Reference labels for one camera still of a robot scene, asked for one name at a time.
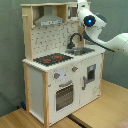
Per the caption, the right oven knob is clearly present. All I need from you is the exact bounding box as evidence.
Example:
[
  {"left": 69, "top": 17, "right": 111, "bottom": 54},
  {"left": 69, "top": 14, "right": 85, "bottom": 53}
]
[{"left": 72, "top": 66, "right": 78, "bottom": 72}]

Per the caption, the left oven knob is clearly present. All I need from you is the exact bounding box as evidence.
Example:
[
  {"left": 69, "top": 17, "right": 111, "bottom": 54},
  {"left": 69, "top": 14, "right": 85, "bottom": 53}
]
[{"left": 54, "top": 73, "right": 60, "bottom": 79}]

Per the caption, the black toy faucet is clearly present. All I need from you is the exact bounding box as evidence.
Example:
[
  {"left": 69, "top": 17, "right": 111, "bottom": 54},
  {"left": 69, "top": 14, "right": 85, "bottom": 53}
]
[{"left": 67, "top": 33, "right": 82, "bottom": 49}]

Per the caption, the grey toy sink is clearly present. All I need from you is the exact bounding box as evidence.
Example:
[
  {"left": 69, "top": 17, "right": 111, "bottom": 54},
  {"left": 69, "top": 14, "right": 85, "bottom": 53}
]
[{"left": 65, "top": 47, "right": 95, "bottom": 56}]

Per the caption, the wooden toy kitchen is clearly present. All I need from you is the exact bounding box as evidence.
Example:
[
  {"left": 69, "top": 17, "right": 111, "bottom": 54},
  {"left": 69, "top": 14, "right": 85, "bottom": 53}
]
[{"left": 22, "top": 2, "right": 104, "bottom": 127}]

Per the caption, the grey range hood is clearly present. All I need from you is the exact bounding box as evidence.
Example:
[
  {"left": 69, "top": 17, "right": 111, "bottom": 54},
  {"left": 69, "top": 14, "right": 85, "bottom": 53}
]
[{"left": 35, "top": 6, "right": 63, "bottom": 27}]

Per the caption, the white cabinet door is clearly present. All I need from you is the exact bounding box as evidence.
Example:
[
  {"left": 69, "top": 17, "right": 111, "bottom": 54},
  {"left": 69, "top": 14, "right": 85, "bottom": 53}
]
[{"left": 80, "top": 55, "right": 102, "bottom": 106}]

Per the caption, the black toy stovetop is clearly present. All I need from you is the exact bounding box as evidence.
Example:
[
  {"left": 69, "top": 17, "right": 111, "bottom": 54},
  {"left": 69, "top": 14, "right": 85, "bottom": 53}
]
[{"left": 34, "top": 53, "right": 71, "bottom": 66}]

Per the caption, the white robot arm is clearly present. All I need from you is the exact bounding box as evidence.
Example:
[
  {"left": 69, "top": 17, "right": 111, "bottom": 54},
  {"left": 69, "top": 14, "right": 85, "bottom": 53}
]
[{"left": 77, "top": 0, "right": 128, "bottom": 56}]

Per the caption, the toy oven door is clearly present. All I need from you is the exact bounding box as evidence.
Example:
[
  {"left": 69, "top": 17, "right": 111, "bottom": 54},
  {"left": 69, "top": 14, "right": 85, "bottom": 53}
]
[{"left": 56, "top": 82, "right": 74, "bottom": 111}]

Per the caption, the toy microwave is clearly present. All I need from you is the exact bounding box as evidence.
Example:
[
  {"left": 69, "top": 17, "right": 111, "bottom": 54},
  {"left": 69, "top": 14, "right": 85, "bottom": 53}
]
[{"left": 67, "top": 5, "right": 77, "bottom": 21}]

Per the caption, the oven knob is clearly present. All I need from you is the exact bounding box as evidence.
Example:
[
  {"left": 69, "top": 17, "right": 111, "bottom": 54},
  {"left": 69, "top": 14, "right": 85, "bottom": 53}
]
[
  {"left": 72, "top": 66, "right": 78, "bottom": 72},
  {"left": 54, "top": 73, "right": 60, "bottom": 79}
]

